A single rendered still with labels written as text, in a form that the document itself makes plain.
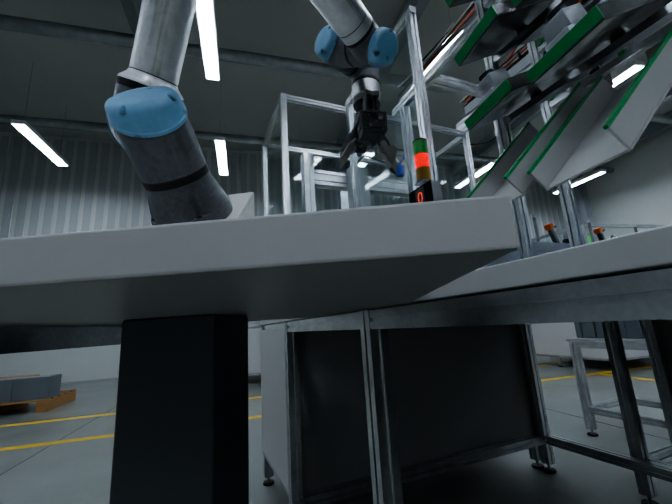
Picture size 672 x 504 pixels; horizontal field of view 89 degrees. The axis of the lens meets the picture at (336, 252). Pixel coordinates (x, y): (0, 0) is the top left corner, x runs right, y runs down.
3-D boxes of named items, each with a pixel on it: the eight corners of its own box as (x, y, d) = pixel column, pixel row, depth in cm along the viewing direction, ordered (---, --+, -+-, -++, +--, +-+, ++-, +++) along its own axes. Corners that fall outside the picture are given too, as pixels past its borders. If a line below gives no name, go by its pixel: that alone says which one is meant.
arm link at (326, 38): (345, 18, 76) (377, 45, 84) (318, 23, 84) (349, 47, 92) (333, 54, 78) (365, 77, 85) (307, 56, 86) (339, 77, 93)
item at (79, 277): (-615, 334, 22) (-591, 288, 22) (171, 326, 109) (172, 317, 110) (522, 248, 17) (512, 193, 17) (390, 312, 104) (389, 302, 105)
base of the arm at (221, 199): (139, 239, 63) (111, 191, 58) (182, 201, 75) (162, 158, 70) (210, 236, 60) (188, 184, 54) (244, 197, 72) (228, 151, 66)
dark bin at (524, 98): (512, 90, 60) (491, 56, 61) (469, 131, 73) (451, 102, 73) (611, 50, 68) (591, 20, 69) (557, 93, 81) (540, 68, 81)
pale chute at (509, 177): (525, 195, 55) (505, 176, 55) (476, 220, 68) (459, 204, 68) (596, 98, 64) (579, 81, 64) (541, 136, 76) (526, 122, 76)
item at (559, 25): (577, 41, 51) (552, 4, 52) (553, 63, 55) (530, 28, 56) (612, 28, 53) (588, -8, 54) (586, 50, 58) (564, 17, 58)
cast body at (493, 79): (499, 100, 64) (480, 69, 64) (484, 114, 68) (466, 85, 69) (530, 88, 66) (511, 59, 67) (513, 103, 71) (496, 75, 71)
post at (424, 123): (442, 268, 109) (409, 11, 131) (436, 269, 112) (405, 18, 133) (450, 268, 110) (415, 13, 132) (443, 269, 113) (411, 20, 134)
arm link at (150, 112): (146, 190, 55) (100, 102, 48) (133, 172, 65) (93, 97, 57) (216, 166, 60) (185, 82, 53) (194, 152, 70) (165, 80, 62)
